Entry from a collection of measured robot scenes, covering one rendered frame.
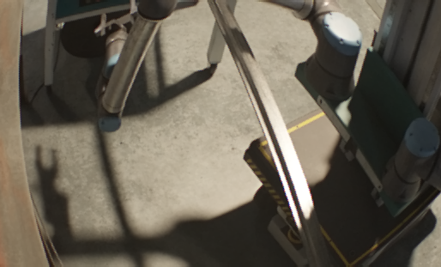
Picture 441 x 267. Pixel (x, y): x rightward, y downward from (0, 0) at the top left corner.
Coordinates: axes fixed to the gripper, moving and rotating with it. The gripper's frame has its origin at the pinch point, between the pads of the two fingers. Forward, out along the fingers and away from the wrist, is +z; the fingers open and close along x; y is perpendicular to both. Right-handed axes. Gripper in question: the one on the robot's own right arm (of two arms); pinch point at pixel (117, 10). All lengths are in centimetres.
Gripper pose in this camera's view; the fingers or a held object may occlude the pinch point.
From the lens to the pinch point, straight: 242.5
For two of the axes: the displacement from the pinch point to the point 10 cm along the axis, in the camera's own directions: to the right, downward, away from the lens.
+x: 9.4, -3.2, -1.4
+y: 3.0, 5.0, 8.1
